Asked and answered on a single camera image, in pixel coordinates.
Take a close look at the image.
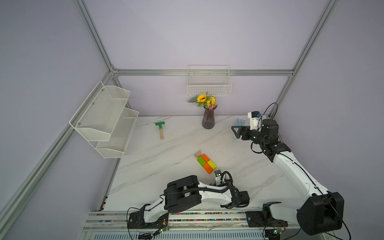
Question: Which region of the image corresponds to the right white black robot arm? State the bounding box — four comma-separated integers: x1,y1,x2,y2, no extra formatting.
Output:
231,118,345,236

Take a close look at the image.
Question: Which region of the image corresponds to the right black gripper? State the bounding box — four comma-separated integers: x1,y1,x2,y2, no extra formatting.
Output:
232,125,267,147

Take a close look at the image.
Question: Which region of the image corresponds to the green rectangular block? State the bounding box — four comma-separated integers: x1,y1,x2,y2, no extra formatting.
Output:
197,156,207,167

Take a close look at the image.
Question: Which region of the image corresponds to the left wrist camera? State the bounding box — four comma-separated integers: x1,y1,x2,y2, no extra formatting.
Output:
215,170,223,187

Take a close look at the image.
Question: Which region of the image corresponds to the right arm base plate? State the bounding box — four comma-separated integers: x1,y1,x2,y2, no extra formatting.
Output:
246,202,288,228

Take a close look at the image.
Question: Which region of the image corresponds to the dark ribbed glass vase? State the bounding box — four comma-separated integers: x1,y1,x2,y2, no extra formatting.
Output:
202,106,217,130

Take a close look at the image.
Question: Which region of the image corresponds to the yellow rectangular block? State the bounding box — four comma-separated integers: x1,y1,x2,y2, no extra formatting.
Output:
207,161,217,170

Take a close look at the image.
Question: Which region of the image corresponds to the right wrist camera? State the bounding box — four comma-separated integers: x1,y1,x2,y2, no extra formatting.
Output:
248,111,262,131

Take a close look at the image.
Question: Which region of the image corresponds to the white wire wall basket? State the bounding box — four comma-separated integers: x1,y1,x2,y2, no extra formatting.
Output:
187,65,232,97

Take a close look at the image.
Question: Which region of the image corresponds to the orange block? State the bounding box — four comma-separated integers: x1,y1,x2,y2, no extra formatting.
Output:
203,163,214,174
201,154,210,163

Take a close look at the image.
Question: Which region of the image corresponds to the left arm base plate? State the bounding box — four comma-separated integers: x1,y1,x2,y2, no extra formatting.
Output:
126,204,169,230

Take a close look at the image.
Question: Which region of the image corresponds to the light blue toy fork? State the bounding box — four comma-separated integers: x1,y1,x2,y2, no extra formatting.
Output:
235,119,246,126

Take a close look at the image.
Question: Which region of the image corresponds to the yellow artificial flower bouquet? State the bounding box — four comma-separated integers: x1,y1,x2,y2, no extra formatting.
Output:
188,94,218,111

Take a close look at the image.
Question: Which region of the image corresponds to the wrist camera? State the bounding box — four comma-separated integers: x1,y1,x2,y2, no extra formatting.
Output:
215,170,223,187
248,111,262,131

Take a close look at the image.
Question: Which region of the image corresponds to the tan wooden triangle block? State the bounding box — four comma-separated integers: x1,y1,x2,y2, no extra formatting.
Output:
194,151,202,158

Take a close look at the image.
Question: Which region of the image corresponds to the aluminium front rail frame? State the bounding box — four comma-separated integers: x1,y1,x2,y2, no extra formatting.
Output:
78,206,338,240

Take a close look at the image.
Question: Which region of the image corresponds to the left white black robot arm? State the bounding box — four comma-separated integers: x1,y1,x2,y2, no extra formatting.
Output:
139,171,250,225

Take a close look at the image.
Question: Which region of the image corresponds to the white two-tier mesh shelf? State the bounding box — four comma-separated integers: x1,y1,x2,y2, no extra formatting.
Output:
69,82,139,159

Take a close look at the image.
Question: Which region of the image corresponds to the green toy rake wooden handle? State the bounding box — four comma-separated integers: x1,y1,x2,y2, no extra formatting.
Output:
155,122,165,140

